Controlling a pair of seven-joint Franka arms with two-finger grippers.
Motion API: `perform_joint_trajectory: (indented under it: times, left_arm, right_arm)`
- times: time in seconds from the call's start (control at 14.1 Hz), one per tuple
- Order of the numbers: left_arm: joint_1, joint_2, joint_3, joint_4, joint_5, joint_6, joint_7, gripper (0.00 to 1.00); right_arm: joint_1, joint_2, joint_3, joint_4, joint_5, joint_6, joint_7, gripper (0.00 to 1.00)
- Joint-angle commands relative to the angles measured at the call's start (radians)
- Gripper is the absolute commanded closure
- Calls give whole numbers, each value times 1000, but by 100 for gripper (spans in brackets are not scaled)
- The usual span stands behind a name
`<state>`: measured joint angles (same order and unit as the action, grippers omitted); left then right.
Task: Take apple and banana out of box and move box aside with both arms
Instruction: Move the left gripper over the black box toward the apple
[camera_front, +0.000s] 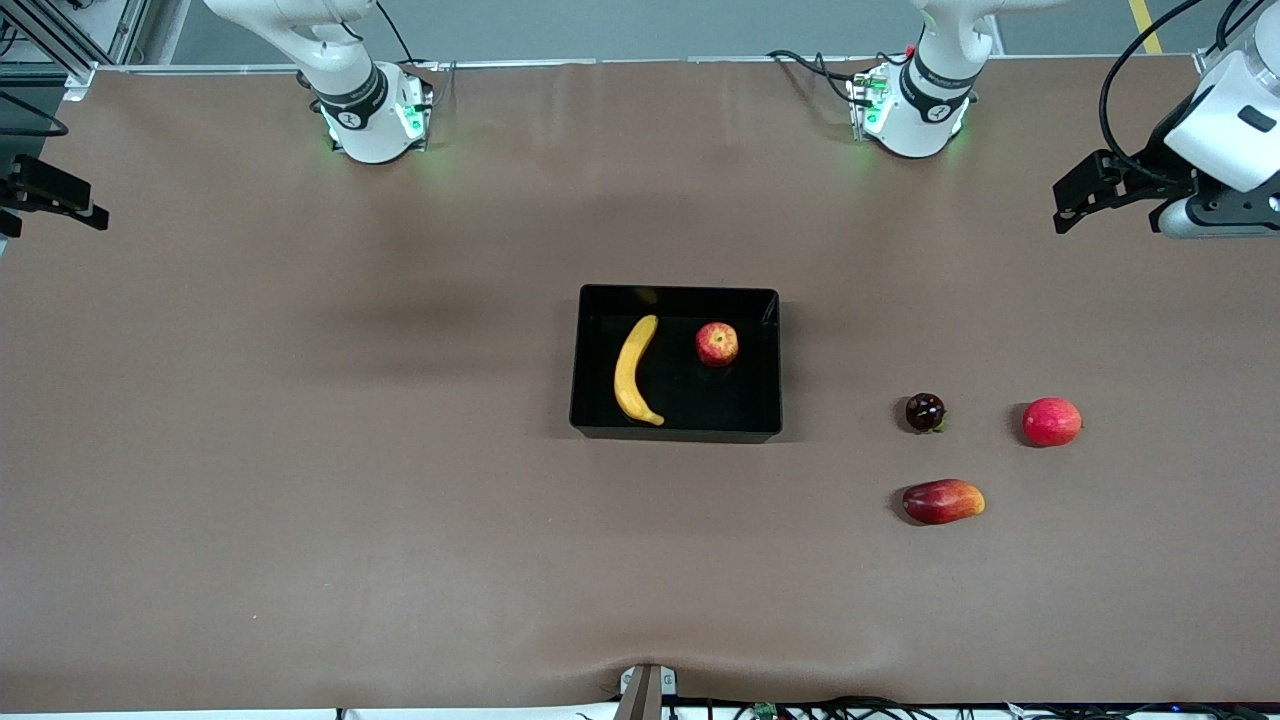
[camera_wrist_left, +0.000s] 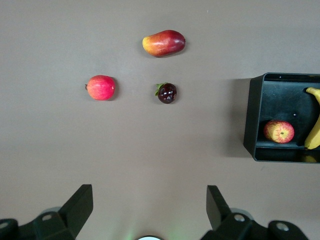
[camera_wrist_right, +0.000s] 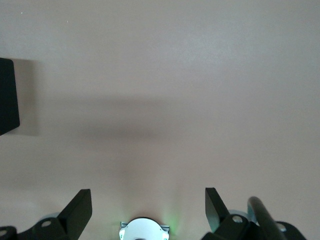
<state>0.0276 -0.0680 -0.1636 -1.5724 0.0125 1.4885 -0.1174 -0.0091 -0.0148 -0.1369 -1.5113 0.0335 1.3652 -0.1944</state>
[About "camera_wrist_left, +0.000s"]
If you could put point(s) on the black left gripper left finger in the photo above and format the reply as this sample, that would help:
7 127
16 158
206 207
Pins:
75 207

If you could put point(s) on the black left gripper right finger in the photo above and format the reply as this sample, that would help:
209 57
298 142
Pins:
217 212

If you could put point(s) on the red yellow striped apple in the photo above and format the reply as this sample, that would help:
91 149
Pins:
278 132

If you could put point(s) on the black plastic box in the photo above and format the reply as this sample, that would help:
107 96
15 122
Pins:
252 112

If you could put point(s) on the yellow banana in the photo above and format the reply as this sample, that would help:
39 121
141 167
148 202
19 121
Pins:
315 135

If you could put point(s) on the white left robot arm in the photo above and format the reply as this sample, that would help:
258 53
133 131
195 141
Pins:
150 238

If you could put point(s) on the plain red apple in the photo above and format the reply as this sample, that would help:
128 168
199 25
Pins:
101 87

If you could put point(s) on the dark red plum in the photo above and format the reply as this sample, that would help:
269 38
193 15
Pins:
167 93

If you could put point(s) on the red yellow mango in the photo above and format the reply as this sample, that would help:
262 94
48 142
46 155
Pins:
163 43

